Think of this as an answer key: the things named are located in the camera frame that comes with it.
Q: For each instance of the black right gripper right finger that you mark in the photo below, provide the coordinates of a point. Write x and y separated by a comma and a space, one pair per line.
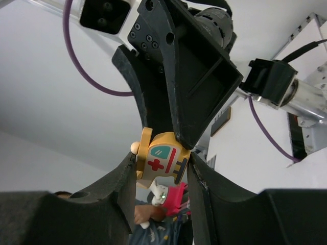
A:
216, 205

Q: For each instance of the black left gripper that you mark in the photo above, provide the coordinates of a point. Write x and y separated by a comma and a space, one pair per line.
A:
191, 48

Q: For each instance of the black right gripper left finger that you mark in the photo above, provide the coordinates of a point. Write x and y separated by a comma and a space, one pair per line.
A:
104, 207

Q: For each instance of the helicopter shaped wooden piece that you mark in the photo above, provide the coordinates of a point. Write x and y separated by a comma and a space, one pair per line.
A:
159, 156

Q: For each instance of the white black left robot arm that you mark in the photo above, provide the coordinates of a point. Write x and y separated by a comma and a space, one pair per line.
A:
263, 27

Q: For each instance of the pink plastic device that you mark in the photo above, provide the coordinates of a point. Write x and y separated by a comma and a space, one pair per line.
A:
174, 199

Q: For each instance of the person below table opening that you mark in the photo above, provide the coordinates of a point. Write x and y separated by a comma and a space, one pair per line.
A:
152, 226

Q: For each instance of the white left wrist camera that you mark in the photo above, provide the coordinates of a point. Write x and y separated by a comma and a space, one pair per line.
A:
116, 21

